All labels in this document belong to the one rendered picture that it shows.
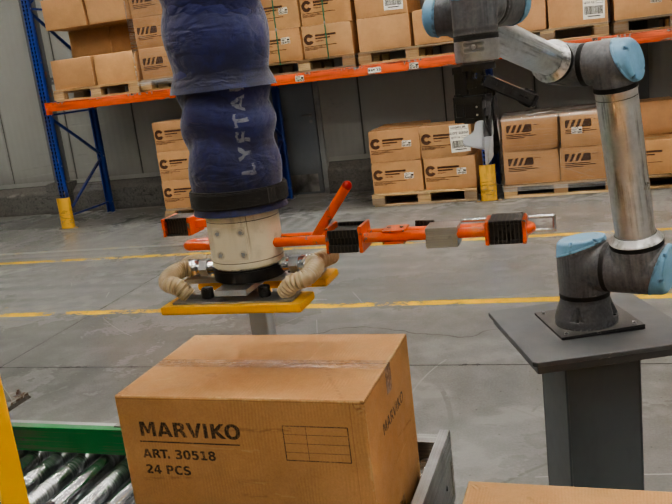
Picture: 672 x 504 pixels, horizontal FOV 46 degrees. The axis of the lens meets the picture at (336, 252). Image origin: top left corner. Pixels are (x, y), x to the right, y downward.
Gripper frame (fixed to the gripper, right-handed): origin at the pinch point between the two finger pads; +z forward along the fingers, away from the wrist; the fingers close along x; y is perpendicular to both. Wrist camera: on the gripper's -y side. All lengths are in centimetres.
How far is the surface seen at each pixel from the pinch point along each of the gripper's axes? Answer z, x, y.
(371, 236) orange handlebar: 14.1, 4.0, 27.4
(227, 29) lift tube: -33, 11, 51
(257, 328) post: 52, -44, 81
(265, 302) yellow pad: 25, 14, 50
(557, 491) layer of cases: 85, -14, -7
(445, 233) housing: 14.2, 3.8, 11.1
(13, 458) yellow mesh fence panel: 48, 46, 98
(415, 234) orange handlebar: 14.1, 3.8, 17.6
